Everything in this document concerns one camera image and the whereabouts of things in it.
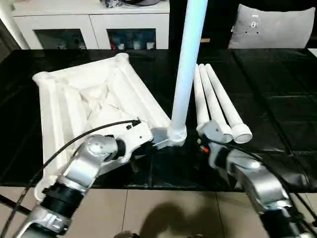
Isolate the grey curtain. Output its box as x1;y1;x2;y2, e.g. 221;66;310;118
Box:
0;20;23;50

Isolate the dark cabled device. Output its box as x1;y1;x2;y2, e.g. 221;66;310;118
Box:
102;0;164;8

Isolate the white glass-door cabinet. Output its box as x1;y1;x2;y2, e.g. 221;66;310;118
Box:
12;0;171;50

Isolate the black work mat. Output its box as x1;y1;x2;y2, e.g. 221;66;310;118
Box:
0;47;317;194

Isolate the grey cushion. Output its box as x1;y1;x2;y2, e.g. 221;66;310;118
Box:
228;4;316;49

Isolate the black metal frame bar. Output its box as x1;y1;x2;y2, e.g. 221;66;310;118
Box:
0;195;31;215

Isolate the white plastic table leg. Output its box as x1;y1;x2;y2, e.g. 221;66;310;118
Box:
204;63;253;144
198;63;233;143
192;64;211;133
167;0;209;145

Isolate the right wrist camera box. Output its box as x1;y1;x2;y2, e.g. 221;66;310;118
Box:
198;120;226;154

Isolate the white plastic table top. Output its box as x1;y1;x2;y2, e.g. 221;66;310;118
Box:
32;52;188;192

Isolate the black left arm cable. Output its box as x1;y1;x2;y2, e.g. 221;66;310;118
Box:
0;119;142;238

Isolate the black sofa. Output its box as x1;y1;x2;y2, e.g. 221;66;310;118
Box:
168;0;317;50

